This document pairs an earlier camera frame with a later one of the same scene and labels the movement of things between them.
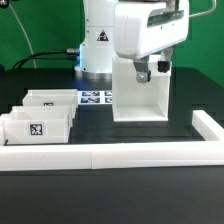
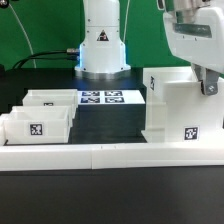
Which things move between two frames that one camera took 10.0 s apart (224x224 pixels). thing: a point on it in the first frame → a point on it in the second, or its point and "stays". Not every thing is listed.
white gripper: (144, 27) → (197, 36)
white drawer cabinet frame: (140, 102) → (177, 110)
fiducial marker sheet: (95, 97) stays
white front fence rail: (83, 156) stays
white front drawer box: (38, 125) stays
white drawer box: (53, 97) stays
